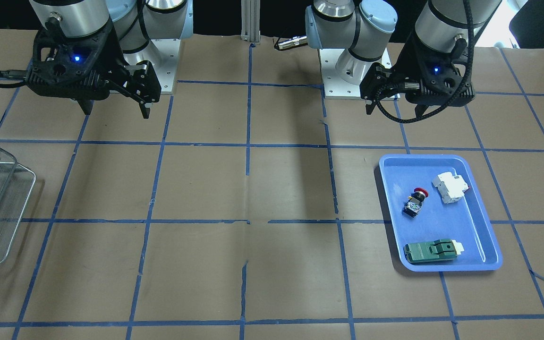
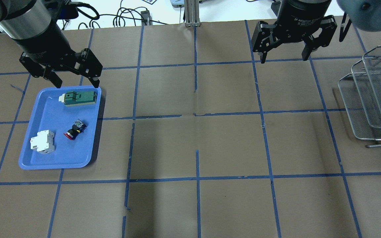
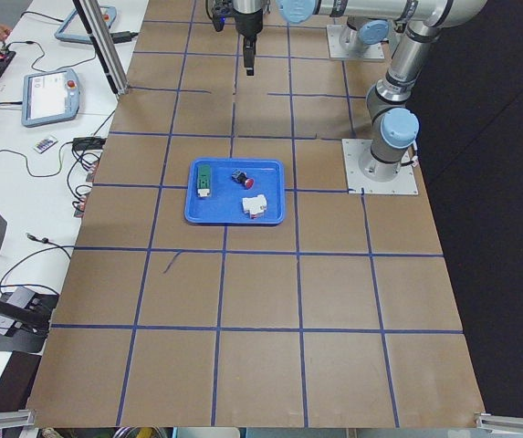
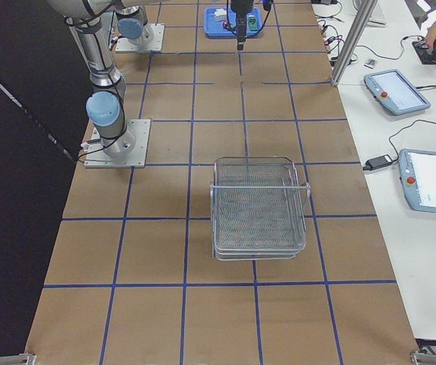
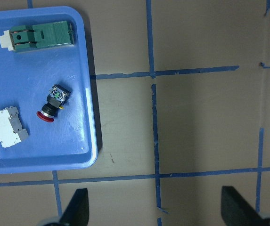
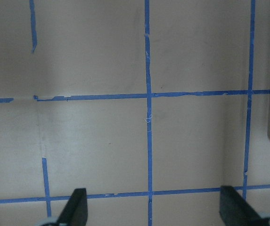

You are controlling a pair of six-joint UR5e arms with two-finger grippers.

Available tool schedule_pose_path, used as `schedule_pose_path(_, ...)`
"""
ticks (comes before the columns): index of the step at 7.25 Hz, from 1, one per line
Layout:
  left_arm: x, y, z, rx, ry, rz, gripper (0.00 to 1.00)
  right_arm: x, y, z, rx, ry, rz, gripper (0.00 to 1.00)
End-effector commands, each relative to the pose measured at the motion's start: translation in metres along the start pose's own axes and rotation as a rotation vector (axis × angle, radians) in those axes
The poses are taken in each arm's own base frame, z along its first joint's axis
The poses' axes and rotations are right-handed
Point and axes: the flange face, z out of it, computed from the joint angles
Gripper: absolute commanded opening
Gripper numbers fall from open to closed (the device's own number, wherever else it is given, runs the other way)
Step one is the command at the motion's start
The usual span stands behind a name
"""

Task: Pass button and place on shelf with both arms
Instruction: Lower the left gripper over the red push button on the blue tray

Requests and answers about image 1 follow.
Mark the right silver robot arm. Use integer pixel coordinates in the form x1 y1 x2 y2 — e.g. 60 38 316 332
25 0 194 119

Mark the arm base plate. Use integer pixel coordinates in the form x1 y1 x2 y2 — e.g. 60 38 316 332
318 48 372 100
133 39 183 95

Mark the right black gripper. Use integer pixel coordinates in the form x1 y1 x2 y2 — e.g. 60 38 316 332
25 20 162 119

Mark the white circuit breaker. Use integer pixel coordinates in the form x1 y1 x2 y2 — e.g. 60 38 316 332
432 172 470 204

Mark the black braided cable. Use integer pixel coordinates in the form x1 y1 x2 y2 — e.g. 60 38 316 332
375 0 476 124

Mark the blue plastic tray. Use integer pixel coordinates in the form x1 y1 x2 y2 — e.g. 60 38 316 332
379 153 503 272

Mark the green terminal block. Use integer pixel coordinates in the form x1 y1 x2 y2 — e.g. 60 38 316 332
403 239 464 264

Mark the aluminium frame post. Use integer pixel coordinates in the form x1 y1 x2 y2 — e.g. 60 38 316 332
240 0 261 45

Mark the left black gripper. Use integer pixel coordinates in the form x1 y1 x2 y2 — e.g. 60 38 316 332
360 32 467 118

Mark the red emergency stop button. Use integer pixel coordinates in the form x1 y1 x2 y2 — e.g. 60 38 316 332
402 187 429 218

